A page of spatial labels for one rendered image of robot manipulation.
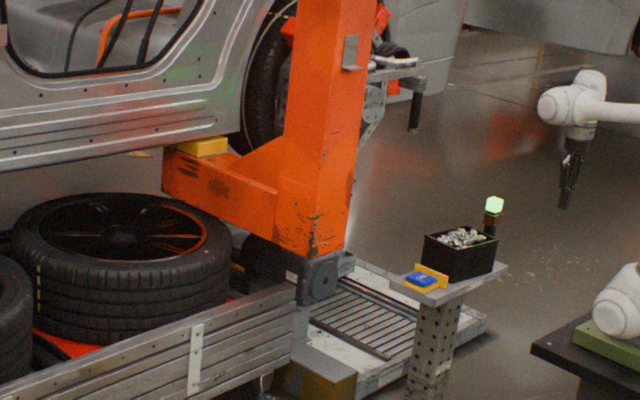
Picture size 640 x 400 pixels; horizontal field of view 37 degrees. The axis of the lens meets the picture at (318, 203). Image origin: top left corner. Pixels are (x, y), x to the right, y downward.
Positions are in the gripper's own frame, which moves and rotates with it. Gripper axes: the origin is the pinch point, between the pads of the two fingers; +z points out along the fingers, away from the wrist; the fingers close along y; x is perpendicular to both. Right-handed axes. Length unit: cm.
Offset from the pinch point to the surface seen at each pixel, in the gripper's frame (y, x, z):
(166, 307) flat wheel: -111, 60, 32
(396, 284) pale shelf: -52, 24, 26
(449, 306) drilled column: -36, 13, 34
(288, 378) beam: -67, 49, 65
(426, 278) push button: -47, 17, 23
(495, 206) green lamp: -12.5, 16.8, 6.0
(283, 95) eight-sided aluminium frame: -42, 87, -16
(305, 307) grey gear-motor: -52, 57, 48
